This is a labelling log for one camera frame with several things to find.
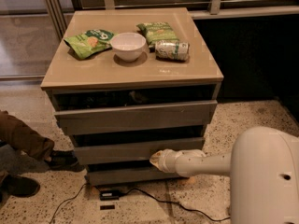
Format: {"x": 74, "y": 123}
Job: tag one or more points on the green chip bag right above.
{"x": 157, "y": 31}

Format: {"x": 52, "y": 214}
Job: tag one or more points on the grey top drawer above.
{"x": 135, "y": 118}

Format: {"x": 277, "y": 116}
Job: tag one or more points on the grey three-drawer cabinet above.
{"x": 105, "y": 81}

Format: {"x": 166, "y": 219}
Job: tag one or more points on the green chip bag left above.
{"x": 89, "y": 42}

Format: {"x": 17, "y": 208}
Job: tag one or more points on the black shoe near cabinet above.
{"x": 62, "y": 160}

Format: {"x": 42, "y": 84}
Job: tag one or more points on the black power adapter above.
{"x": 108, "y": 195}

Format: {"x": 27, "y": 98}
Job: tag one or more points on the grey bottom drawer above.
{"x": 121, "y": 176}

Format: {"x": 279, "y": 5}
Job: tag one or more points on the green white soda can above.
{"x": 176, "y": 51}

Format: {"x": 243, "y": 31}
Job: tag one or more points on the green chip bag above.
{"x": 157, "y": 31}
{"x": 89, "y": 42}

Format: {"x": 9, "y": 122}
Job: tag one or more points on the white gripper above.
{"x": 168, "y": 161}

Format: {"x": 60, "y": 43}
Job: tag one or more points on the black shoe lower left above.
{"x": 18, "y": 186}

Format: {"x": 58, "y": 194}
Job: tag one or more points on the white ceramic bowl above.
{"x": 128, "y": 46}

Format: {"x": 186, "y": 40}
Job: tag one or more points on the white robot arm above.
{"x": 263, "y": 167}

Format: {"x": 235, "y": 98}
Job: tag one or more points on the grey drawer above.
{"x": 135, "y": 118}
{"x": 133, "y": 151}
{"x": 121, "y": 176}

